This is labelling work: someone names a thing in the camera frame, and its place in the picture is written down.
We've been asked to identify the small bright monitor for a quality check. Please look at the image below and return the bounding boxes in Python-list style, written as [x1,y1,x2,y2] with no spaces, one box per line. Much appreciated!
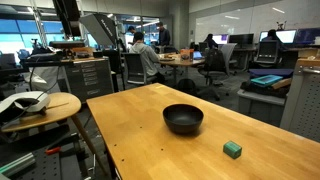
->
[211,34,230,45]

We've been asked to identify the person wearing cap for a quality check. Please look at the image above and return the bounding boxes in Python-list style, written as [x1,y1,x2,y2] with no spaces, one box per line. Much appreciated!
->
[126,25,138,46]

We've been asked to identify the seated person dark clothes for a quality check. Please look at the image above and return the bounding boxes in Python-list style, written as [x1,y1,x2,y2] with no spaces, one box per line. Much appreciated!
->
[203,33,219,50]

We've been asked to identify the round wooden meeting table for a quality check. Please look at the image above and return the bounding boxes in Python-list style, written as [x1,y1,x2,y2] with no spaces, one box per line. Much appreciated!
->
[158,53,206,84]

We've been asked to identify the pegboard sided drawer cabinet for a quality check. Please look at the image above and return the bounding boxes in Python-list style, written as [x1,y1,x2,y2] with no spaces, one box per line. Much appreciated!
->
[279,57,320,144]

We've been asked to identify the seated person grey hoodie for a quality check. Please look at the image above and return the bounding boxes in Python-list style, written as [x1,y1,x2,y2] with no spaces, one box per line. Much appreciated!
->
[129,31,166,84]

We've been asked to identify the blue cushion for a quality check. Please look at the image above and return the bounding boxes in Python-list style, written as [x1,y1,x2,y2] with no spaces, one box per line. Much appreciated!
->
[248,68,295,80]

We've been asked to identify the black orange-handled clamp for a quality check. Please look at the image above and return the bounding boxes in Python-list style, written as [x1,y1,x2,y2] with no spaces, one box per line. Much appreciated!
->
[44,145,63,156]

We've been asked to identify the grey plastic bin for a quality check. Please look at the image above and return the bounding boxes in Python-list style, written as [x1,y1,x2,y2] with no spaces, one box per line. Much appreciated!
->
[237,88,288,127]

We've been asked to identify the black perforated breadboard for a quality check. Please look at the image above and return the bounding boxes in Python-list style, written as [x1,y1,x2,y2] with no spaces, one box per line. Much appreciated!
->
[0,133,84,180]

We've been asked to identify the grey drawer cabinet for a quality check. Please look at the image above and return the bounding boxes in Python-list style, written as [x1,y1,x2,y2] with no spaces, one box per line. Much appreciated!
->
[62,57,115,103]

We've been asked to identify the open laptop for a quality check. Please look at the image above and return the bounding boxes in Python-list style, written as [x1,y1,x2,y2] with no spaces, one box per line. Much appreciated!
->
[193,50,204,61]

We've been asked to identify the black office chair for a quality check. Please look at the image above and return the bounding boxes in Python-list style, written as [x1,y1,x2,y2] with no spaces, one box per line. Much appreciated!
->
[196,43,238,101]

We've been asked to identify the standing person dark jacket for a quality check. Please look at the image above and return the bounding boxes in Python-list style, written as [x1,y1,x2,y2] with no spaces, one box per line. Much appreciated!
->
[155,21,172,47]

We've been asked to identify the black bag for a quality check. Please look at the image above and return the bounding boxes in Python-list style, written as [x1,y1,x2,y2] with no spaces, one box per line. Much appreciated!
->
[176,78,198,97]

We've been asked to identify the black bowl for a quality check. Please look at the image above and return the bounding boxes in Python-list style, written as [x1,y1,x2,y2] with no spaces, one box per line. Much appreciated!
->
[162,103,205,135]

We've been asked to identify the grey office chair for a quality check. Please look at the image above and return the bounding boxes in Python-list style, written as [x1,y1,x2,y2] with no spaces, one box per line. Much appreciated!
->
[123,53,158,88]

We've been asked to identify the black monitor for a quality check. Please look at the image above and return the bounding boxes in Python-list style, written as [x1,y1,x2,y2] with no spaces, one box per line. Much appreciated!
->
[228,33,255,46]

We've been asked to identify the round wooden side table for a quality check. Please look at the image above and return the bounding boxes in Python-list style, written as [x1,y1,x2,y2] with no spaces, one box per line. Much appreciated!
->
[0,92,111,178]

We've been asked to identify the orange box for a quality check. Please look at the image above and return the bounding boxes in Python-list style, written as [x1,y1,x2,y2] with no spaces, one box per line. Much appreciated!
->
[179,48,195,62]

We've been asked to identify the dark blue monitor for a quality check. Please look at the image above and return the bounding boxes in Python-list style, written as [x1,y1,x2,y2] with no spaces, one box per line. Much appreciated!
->
[294,27,320,46]

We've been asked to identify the black hanging panel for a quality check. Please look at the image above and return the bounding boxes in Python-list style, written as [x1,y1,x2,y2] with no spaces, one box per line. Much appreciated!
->
[52,0,82,38]

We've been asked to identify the teal tray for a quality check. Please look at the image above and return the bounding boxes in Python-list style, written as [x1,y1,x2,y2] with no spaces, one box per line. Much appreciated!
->
[250,74,284,88]

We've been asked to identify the wooden block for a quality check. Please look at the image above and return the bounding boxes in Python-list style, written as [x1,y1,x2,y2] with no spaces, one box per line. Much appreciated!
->
[270,77,293,90]

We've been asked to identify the black softbox light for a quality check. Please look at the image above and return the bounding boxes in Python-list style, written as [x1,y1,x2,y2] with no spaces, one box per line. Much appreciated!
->
[79,13,118,47]

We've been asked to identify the green block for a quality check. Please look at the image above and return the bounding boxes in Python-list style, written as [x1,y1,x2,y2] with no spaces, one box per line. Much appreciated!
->
[222,140,243,160]

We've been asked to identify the seated person blue top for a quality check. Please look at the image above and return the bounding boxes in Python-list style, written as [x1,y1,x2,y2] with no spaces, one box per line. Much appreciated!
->
[260,29,288,51]

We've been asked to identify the aluminium bar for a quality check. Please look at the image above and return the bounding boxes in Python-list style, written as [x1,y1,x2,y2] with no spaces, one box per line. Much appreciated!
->
[0,152,37,178]

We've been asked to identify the wide bright monitor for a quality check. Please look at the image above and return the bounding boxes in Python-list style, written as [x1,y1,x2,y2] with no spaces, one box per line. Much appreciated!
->
[259,29,298,44]

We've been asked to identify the black equipment on cabinet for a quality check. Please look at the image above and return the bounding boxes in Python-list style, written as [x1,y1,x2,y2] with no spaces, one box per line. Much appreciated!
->
[49,40,86,60]

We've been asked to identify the mesh back office chair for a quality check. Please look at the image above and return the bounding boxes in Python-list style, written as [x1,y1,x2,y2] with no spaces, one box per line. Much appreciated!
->
[253,40,280,65]

